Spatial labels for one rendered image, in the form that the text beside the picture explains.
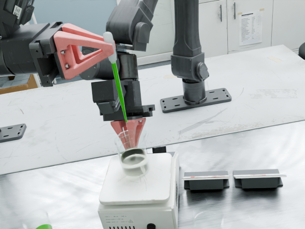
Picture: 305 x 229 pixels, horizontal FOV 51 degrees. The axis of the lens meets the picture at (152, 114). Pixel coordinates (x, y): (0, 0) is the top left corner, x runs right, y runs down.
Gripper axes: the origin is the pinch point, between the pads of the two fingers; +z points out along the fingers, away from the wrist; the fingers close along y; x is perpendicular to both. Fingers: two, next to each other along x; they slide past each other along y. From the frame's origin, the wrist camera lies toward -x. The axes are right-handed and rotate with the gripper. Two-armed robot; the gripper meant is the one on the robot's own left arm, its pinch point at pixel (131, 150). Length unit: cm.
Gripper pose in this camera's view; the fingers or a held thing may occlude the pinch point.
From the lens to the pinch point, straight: 68.0
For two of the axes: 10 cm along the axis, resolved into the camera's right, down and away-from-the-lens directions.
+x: 3.2, -0.6, 9.5
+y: 9.4, -0.7, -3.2
